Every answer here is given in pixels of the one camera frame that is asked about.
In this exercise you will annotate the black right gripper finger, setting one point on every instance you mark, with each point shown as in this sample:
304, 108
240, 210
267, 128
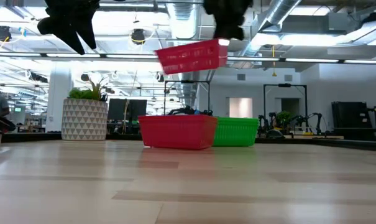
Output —
237, 29
222, 28

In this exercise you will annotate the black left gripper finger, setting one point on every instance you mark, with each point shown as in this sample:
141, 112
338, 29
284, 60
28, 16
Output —
65, 34
87, 31

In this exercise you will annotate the red plastic basket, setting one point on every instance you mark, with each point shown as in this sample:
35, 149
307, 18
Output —
178, 132
192, 57

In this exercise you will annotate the green plastic basket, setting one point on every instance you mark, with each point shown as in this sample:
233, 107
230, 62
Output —
237, 132

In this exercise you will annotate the long ceiling light strip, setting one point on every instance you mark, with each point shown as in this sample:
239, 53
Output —
82, 56

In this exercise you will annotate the white patterned pot with plant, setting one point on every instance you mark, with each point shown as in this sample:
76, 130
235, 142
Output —
84, 119

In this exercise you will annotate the black computer monitor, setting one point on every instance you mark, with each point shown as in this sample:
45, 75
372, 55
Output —
127, 110

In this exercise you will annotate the black background robot arms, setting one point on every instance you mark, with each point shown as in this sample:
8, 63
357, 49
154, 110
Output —
299, 123

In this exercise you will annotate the black equipment cart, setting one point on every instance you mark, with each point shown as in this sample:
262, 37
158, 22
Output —
352, 116

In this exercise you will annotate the silver ceiling air duct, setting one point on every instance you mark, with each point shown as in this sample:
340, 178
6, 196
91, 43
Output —
184, 25

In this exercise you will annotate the black rectangular rig frame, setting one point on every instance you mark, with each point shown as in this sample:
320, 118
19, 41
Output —
284, 85
187, 82

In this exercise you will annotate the black table frame rail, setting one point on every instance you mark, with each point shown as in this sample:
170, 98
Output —
330, 142

